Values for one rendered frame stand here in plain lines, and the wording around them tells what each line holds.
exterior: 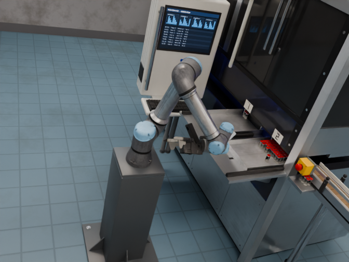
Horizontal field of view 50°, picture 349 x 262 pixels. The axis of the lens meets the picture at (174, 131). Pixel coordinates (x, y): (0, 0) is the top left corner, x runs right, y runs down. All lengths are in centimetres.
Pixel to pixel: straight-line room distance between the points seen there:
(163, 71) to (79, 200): 116
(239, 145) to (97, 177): 133
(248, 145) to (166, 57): 84
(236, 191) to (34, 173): 160
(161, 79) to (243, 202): 105
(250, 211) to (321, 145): 69
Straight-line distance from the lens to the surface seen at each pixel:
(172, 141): 203
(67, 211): 291
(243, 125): 259
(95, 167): 328
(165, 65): 269
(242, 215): 273
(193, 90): 181
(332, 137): 231
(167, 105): 203
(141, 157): 208
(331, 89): 204
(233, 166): 218
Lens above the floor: 214
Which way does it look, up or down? 33 degrees down
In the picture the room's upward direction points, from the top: 15 degrees clockwise
